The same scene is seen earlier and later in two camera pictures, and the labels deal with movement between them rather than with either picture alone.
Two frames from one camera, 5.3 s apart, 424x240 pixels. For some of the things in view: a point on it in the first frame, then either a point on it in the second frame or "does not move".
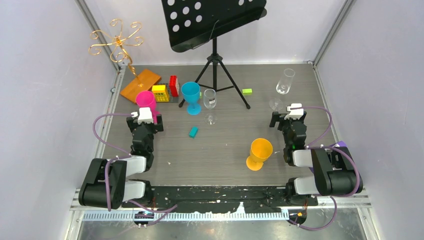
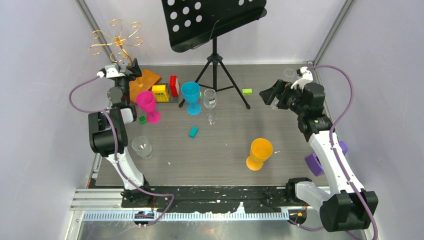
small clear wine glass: [210, 102] does not move
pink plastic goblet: [146, 99] does not move
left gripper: [132, 123] -> [134, 70]
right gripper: [278, 117] -> [283, 89]
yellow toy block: [161, 93] does not move
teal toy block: [193, 132] does not move
